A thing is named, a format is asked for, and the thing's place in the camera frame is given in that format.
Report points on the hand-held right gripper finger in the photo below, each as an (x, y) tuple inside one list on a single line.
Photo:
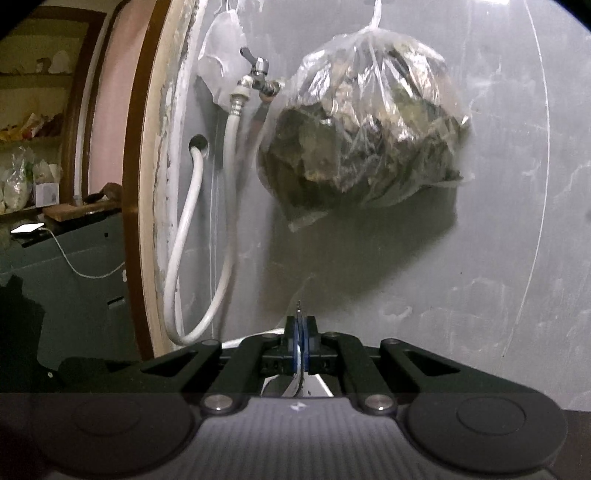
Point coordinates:
[(296, 346), (306, 346)]

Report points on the person's left forearm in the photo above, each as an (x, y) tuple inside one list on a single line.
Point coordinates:
[(18, 332)]

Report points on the grey cabinet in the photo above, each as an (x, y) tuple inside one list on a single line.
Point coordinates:
[(78, 314)]

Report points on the smartphone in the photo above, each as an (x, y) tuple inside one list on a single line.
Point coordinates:
[(27, 229)]

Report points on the wooden board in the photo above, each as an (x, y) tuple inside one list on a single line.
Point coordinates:
[(78, 210)]

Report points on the small white box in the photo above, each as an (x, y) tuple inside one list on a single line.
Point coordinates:
[(47, 194)]

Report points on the white food bags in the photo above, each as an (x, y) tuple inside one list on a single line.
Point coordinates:
[(16, 184)]

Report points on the clear plastic bag of greens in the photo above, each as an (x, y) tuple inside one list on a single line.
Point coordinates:
[(364, 138)]

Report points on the small empty plastic bag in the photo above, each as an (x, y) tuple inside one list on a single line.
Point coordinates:
[(221, 50)]

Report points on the metal wall faucet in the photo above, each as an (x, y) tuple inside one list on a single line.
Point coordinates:
[(259, 74)]

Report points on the wooden wall shelf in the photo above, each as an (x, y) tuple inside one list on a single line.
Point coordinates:
[(32, 83)]

